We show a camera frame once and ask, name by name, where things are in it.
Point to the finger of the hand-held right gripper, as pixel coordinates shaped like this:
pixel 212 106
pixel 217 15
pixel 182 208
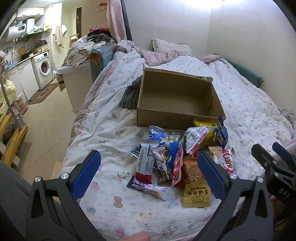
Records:
pixel 281 150
pixel 262 155

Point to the white dresser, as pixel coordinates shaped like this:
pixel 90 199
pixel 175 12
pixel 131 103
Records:
pixel 76 88

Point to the patterned floor rug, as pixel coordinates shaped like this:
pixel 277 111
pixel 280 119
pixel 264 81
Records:
pixel 44 92

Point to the red snack packet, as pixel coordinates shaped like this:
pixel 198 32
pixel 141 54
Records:
pixel 177 169

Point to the white printed duvet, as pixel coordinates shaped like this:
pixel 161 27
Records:
pixel 111 129

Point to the pink sheet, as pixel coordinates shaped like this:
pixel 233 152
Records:
pixel 157 56

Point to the person's right hand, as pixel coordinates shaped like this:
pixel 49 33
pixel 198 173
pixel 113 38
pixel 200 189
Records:
pixel 272 205

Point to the teal cushion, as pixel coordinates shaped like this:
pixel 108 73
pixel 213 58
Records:
pixel 247 71

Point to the small beige snack packet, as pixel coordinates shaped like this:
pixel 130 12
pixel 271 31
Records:
pixel 215 153

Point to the white water heater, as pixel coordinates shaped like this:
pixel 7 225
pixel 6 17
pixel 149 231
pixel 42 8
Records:
pixel 18 31

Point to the teal cloth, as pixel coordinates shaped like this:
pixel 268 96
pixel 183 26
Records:
pixel 99 60

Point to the red packet with white panel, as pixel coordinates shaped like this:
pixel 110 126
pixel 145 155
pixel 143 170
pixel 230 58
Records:
pixel 227 162

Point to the dark striped cloth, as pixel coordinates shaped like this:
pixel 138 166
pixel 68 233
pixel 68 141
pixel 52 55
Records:
pixel 130 97

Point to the hanging white towel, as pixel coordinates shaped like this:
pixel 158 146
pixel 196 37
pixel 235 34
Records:
pixel 60 34

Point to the yellow snack packet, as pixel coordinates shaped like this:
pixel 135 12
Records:
pixel 205 126

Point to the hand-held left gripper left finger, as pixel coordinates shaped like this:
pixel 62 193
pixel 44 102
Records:
pixel 86 173

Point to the clear red-edged snack packet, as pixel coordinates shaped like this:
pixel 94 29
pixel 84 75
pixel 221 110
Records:
pixel 196 139

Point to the white wall cabinet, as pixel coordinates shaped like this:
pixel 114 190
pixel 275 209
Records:
pixel 30 12

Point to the yellow wooden stool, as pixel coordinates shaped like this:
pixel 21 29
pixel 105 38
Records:
pixel 16 139

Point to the white and red wafer packet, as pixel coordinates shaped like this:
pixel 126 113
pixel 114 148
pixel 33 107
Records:
pixel 144 162

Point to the pale yellow cloth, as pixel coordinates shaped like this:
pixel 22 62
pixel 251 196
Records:
pixel 8 90

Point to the white washing machine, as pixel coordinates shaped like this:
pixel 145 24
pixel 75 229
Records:
pixel 42 69

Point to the grey pillow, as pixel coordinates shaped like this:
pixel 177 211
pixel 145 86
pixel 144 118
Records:
pixel 171 47

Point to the orange cartoon snack packet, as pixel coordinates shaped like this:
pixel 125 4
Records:
pixel 193 183

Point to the dark blue snack packet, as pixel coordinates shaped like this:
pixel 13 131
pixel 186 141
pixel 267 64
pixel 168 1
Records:
pixel 222 133

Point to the dark door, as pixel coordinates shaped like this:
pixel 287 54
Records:
pixel 78 20

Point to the purple and white candy packet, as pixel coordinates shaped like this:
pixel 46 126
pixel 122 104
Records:
pixel 145 187

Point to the brown cardboard box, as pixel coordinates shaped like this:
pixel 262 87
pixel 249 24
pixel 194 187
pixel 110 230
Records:
pixel 175 102

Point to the brown chocolate bar packet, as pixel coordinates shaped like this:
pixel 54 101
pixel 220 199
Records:
pixel 161 169

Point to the person's grey trouser leg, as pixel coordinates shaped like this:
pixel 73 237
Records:
pixel 11 197

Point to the blue snack bag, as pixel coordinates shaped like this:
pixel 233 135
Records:
pixel 166 143

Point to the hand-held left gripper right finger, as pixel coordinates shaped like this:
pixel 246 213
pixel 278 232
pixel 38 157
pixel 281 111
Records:
pixel 211 176

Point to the white base cabinet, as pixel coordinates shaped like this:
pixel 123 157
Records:
pixel 25 78

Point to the pink curtain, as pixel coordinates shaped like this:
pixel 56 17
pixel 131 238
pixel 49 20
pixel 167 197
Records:
pixel 115 23

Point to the pile of clothes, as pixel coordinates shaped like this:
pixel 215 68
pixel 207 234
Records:
pixel 78 53

